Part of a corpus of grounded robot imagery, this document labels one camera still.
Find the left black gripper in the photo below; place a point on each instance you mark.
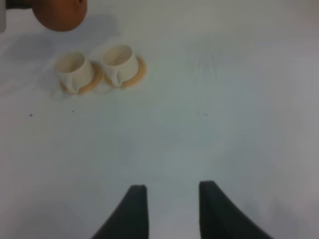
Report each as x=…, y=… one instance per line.
x=18, y=4

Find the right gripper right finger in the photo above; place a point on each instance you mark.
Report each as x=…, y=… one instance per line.
x=219, y=218

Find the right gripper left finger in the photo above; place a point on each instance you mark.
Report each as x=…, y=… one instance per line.
x=130, y=220

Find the brown clay teapot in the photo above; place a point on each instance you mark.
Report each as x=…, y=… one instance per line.
x=60, y=15

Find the left white teacup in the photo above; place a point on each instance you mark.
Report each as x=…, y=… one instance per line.
x=74, y=70

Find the white teacup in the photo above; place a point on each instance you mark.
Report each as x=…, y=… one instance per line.
x=74, y=70
x=120, y=64

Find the left orange cup saucer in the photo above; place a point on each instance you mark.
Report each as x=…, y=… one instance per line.
x=94, y=82

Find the orange cup saucer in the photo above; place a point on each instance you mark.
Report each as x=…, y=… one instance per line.
x=94, y=82
x=142, y=70

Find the right white teacup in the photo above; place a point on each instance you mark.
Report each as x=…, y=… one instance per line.
x=120, y=64

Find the right orange cup saucer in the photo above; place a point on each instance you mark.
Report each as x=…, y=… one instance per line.
x=142, y=70

